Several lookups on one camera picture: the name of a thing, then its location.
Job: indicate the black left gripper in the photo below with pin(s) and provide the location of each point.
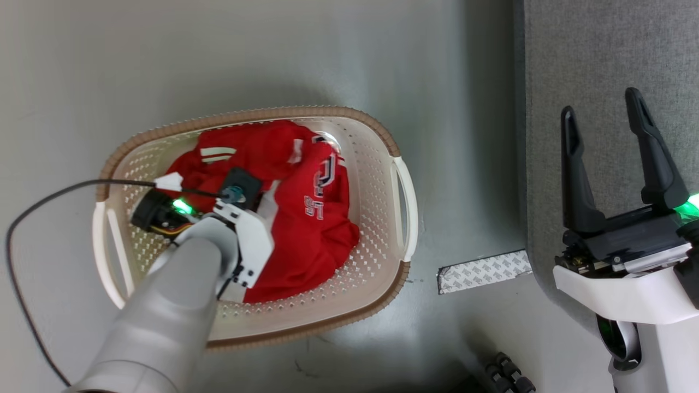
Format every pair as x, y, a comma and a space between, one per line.
155, 214

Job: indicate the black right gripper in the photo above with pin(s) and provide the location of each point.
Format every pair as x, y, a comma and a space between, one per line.
633, 232

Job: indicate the red sports jersey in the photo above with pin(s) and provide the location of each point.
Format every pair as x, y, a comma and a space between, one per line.
311, 240

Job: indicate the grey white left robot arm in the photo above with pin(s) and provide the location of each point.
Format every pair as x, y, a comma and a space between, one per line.
164, 311

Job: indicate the cream laundry basket brown rim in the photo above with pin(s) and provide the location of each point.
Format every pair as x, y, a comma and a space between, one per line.
371, 229

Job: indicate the grey fabric sofa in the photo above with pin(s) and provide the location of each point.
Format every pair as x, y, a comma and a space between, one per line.
600, 60

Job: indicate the grey patterned floor tape strip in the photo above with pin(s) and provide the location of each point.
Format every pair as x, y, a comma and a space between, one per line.
483, 272

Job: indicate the black ribbed roller part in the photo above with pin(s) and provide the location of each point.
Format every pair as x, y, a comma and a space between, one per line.
510, 376

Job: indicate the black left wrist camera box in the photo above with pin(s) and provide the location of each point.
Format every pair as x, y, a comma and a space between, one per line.
244, 181

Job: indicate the white left camera mount bracket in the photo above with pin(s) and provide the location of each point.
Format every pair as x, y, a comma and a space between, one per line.
254, 240

